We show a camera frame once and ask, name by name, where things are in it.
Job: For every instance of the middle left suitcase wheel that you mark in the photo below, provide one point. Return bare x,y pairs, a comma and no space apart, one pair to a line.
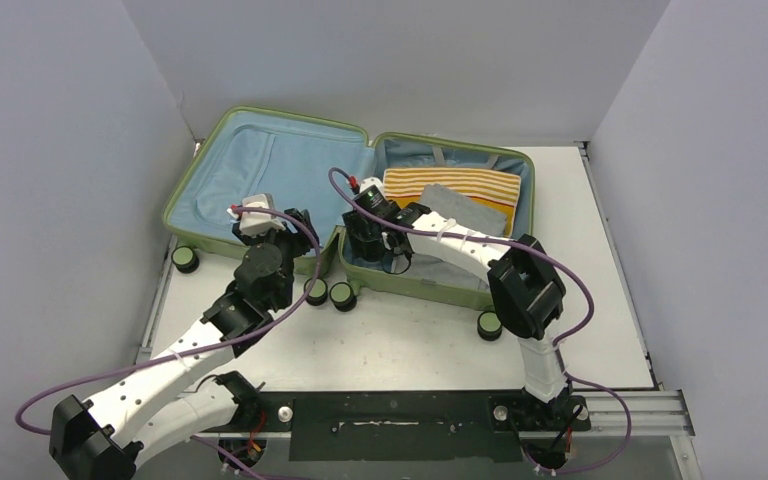
318,291

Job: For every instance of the far left suitcase wheel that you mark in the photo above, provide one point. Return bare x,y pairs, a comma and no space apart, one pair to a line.
184,259

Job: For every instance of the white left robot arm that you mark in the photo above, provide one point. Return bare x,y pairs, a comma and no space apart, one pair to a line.
168,399

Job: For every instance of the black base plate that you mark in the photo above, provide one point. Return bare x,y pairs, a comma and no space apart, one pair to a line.
413,425

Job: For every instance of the front green suitcase wheel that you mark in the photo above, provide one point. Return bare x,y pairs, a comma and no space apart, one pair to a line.
488,326

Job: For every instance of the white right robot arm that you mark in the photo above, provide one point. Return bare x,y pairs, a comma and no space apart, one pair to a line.
526,290

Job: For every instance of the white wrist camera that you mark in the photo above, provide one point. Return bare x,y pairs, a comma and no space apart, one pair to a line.
370,183
254,217

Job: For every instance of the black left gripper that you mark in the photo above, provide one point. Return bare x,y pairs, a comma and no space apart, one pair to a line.
303,240

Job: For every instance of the aluminium frame rail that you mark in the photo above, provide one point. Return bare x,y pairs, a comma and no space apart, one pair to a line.
653,414

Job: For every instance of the yellow striped towel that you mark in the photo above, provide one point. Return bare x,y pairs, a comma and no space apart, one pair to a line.
498,190

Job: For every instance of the green suitcase with blue lining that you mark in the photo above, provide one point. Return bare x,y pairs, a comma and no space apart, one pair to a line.
261,151

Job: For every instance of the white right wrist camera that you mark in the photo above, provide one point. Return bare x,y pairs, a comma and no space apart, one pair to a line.
370,183

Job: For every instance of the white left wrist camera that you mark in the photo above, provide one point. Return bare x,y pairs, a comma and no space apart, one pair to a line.
254,217

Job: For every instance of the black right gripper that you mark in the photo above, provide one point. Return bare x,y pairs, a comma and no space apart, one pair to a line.
365,244

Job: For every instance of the grey cloth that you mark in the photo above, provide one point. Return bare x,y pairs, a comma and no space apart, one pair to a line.
466,212

